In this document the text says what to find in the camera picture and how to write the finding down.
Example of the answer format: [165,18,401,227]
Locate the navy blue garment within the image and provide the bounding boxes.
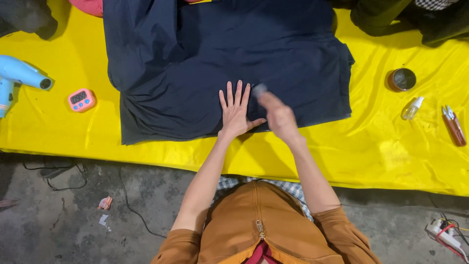
[103,0,355,146]

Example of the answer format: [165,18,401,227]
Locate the person's plaid shirt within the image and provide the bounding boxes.
[210,176,314,223]

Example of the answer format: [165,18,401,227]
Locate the brown round tin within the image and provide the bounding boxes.
[387,68,417,92]

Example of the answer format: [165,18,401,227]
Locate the person's red undershirt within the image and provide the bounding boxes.
[244,241,280,264]

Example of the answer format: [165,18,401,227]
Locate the white paper scrap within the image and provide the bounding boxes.
[98,214,112,232]

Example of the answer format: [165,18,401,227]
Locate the yellow table cloth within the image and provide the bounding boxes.
[0,0,469,198]

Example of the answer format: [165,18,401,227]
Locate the dark grey garment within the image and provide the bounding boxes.
[0,0,59,40]

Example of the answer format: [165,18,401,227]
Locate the person's left hand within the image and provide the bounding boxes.
[219,80,267,139]

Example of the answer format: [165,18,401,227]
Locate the red cable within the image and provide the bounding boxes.
[435,223,469,262]

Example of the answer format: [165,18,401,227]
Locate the black and white checkered cloth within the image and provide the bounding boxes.
[414,0,461,11]

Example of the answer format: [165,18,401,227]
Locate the pink digital timer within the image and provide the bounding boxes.
[68,88,97,113]

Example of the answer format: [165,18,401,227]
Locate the dark olive garment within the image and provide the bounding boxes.
[329,0,469,48]

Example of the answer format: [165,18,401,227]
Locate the white power strip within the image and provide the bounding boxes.
[425,219,469,263]

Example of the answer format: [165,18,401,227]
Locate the long black floor cable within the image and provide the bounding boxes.
[119,166,168,239]

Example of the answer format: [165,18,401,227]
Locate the pink garment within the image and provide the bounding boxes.
[68,0,104,18]

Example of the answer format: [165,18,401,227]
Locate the person's brown zip jacket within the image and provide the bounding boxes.
[150,180,384,264]

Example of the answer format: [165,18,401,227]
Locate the small clear spray bottle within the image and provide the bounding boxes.
[402,96,425,121]

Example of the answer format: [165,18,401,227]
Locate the light blue hair dryer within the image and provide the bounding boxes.
[0,55,54,119]

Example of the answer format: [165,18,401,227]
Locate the brown-handled thread snips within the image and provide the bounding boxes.
[441,105,467,147]

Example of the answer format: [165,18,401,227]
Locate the looped black floor cable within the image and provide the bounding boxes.
[22,161,88,192]

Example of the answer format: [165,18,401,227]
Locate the person's right hand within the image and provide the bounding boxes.
[256,90,306,144]

